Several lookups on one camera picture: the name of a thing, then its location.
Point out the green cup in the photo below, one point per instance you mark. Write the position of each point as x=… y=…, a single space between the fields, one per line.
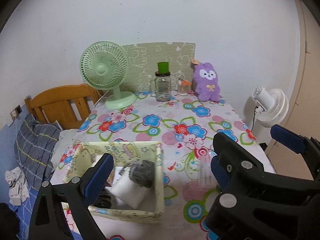
x=163 y=67

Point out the floral tablecloth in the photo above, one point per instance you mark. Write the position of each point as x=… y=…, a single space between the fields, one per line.
x=185 y=128

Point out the white standing fan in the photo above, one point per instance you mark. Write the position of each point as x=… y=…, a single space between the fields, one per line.
x=272 y=106

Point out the cotton swab jar orange lid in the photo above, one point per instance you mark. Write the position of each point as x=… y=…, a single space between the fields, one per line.
x=183 y=87

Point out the crumpled white cloth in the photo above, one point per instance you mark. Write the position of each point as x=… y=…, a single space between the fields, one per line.
x=18 y=186

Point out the dark grey knitted sock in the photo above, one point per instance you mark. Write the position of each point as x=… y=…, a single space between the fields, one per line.
x=141 y=173

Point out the cream fabric storage box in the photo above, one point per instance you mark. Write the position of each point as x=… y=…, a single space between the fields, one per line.
x=88 y=154

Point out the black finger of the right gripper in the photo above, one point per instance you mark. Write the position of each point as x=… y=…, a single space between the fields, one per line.
x=307 y=148

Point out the black soft cloth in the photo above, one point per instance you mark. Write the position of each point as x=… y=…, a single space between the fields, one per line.
x=104 y=200

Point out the beige door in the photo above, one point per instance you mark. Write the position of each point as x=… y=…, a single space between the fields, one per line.
x=303 y=115

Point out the green desk fan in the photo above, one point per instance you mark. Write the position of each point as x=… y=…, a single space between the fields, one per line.
x=104 y=66

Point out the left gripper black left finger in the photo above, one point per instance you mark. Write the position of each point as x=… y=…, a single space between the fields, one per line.
x=48 y=220

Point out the glass jar with black lid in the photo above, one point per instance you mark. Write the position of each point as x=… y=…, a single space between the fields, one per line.
x=160 y=87

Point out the purple plush toy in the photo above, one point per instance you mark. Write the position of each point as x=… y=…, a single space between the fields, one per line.
x=206 y=82

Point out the clear plastic tube pack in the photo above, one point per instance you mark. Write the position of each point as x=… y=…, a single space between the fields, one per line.
x=206 y=179

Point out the wall socket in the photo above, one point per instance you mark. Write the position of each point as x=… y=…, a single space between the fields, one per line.
x=16 y=112

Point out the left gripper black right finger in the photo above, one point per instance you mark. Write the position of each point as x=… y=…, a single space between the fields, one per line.
x=255 y=204

